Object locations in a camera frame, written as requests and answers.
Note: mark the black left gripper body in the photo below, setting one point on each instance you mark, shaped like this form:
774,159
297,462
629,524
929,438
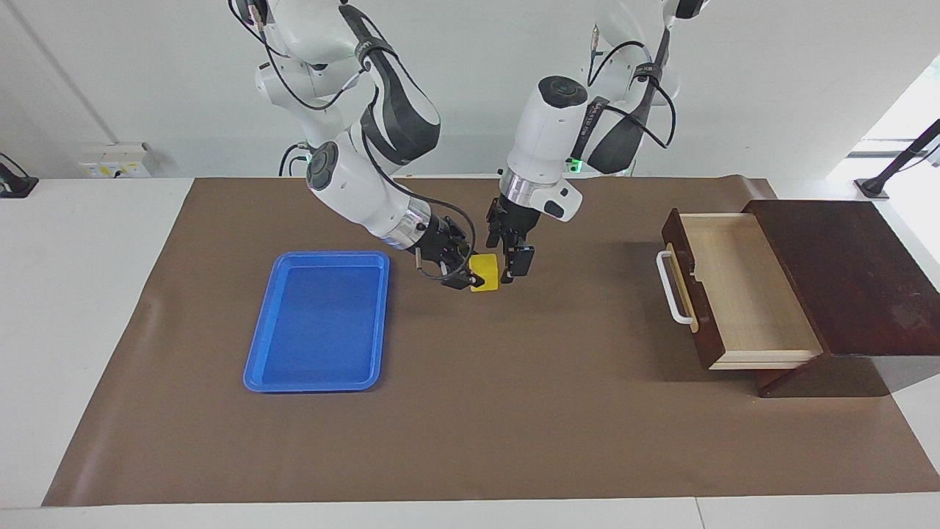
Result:
514,220

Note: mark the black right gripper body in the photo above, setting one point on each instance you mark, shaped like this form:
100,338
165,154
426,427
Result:
444,246

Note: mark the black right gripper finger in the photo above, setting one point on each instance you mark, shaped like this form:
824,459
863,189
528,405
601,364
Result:
465,251
463,281

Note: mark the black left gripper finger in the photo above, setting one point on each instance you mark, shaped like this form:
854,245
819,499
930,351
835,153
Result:
506,276
522,261

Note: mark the yellow block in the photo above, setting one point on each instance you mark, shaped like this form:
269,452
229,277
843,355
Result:
485,273

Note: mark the wooden drawer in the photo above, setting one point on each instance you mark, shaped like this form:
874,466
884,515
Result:
749,294

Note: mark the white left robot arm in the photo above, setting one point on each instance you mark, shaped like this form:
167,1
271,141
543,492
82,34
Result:
547,132

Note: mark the dark wooden drawer cabinet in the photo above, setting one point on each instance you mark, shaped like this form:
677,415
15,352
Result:
844,279

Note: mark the brown table mat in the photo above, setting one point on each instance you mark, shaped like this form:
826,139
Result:
514,411

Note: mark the blue plastic tray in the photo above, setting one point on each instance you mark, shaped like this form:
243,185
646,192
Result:
319,323

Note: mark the black angled stand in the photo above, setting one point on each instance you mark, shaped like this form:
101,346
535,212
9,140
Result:
899,160

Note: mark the white wall outlet box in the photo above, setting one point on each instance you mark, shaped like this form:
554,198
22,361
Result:
114,160

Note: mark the black clamp mount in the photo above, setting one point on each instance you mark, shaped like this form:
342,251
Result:
16,185

